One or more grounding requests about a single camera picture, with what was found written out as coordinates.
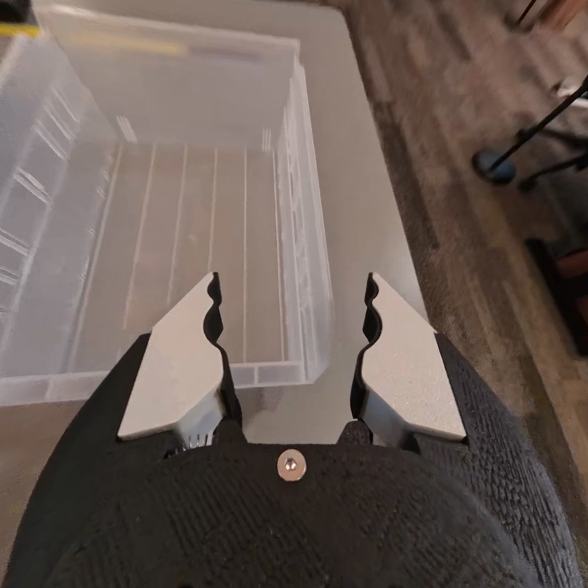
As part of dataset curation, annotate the black tripod stand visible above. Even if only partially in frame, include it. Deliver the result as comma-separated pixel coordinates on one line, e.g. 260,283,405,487
472,73,588,194

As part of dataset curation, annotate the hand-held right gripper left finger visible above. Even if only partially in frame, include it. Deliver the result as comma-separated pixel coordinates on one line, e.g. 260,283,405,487
117,271,243,443

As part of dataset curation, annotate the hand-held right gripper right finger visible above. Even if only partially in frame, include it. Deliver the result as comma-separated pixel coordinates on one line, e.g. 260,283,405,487
350,272,468,449

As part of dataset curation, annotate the dark red-brown box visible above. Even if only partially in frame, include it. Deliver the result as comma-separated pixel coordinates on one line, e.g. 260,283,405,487
526,238,588,356

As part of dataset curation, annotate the black flat device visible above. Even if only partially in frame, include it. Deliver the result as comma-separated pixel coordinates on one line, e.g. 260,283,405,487
0,0,37,25

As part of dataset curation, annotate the large clear plastic bin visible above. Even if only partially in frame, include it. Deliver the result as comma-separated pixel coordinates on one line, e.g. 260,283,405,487
0,37,334,407

